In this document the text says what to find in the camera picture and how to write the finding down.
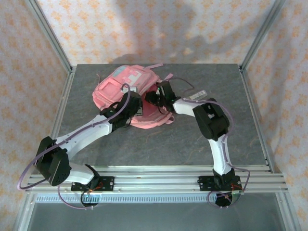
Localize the pink school backpack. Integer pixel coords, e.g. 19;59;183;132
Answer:
92;63;176;131

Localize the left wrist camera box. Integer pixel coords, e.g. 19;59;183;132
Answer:
124;92;143;109

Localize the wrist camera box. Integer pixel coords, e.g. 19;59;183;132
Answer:
157;81;177;101
124;92;143;109

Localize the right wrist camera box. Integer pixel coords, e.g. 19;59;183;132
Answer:
157;81;177;101

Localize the aluminium side rail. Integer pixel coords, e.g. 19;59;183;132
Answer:
42;66;77;169
239;66;275;173

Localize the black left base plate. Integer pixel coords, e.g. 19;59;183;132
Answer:
71;176;115;193

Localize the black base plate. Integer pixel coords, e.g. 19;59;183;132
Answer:
197;175;242;192
71;176;115;193

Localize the aluminium mounting rail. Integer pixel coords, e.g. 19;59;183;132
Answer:
25;165;288;193

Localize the slotted grey cable duct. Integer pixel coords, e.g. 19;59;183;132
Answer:
35;194;280;203

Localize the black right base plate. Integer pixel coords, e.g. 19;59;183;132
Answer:
197;175;242;192

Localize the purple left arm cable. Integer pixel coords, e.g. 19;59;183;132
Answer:
18;83;132;210

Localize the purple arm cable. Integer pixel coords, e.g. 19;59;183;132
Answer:
167;77;251;210
18;83;132;210

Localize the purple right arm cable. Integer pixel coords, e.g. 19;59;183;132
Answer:
167;77;251;210

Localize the aluminium frame post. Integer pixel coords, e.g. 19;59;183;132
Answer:
25;0;73;73
240;0;287;71

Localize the aluminium frame leg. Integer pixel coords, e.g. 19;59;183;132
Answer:
276;192;297;231
12;192;37;231

